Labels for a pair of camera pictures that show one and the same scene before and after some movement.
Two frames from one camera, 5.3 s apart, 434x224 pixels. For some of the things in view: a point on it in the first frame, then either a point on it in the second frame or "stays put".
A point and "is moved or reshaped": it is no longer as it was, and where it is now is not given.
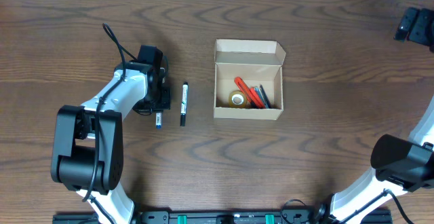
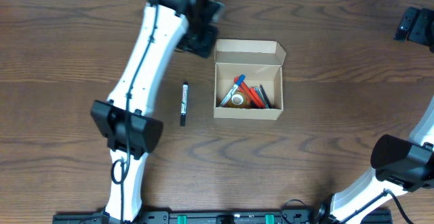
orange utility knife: (247, 91) stays put
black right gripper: (423, 31) stays put
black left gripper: (142, 108) to (206, 45)
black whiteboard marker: (184, 104) stays put
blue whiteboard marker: (159, 121) is moved or reshaped
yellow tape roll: (236, 99) stays put
